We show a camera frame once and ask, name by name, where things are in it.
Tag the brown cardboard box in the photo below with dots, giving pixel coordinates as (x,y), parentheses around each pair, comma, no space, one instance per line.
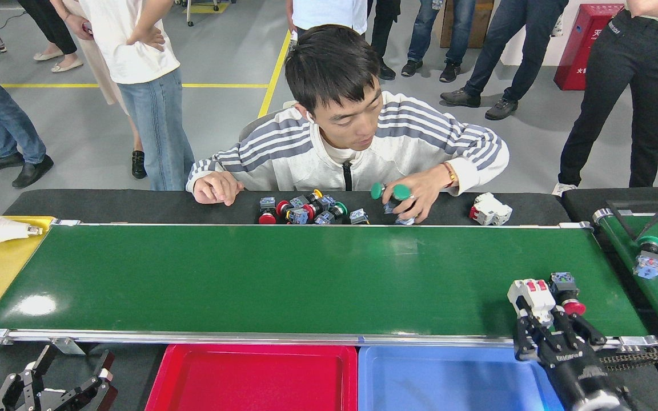
(482,28)

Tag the grey chair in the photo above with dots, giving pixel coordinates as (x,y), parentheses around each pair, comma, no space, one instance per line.
(252,128)

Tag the white light bulb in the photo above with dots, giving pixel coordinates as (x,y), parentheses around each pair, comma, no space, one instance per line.
(0,229)

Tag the white circuit breaker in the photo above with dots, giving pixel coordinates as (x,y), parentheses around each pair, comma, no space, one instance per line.
(532,299)
(492,210)

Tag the person's left hand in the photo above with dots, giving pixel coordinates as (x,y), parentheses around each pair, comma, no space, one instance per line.
(426,191)

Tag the person's right hand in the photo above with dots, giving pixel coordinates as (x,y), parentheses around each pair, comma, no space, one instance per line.
(217,187)

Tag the red fire extinguisher box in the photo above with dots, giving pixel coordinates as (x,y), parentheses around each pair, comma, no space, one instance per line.
(583,51)

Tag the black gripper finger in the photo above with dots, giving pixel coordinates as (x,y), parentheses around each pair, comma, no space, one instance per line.
(107,365)
(49,349)

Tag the long green conveyor belt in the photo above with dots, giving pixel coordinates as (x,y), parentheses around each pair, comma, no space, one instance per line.
(249,274)

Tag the red plastic tray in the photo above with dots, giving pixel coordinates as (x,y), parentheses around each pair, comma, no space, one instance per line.
(249,382)

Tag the seated person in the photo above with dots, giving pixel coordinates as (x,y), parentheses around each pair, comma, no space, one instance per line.
(409,142)

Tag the blue plastic tray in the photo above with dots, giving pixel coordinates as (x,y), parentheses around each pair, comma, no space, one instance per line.
(449,382)

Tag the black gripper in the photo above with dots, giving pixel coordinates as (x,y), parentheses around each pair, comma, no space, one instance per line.
(580,377)

